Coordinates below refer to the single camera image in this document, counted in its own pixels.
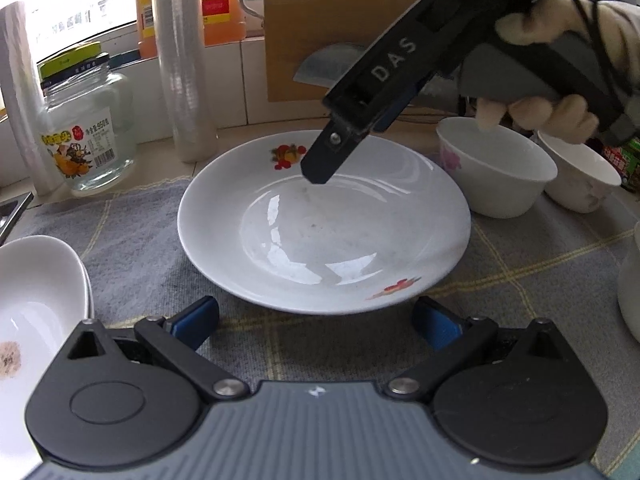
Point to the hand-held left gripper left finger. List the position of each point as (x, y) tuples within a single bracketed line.
[(197, 317)]

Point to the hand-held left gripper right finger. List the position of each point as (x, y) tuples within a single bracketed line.
[(435, 325)]

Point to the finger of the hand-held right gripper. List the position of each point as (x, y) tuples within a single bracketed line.
[(330, 157), (395, 107)]

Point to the white bowl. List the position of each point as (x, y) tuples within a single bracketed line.
[(631, 285), (500, 175), (582, 180)]

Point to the person's right hand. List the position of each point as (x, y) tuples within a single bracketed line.
[(545, 17)]

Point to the grey checked cloth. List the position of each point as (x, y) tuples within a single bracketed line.
[(525, 270)]

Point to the bamboo cutting board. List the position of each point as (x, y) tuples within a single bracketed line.
[(320, 5)]

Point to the clear cling film roll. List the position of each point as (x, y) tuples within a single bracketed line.
[(185, 60)]

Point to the orange cooking oil bottle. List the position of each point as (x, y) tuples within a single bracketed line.
[(222, 5)]

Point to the stainless steel sink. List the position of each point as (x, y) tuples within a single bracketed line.
[(12, 215)]

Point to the glass jar with green lid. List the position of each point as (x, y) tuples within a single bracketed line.
[(85, 130)]

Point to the dark teal dish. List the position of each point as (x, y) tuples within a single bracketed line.
[(122, 60)]

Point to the white plastic bag roll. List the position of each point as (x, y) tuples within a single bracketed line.
[(22, 110)]

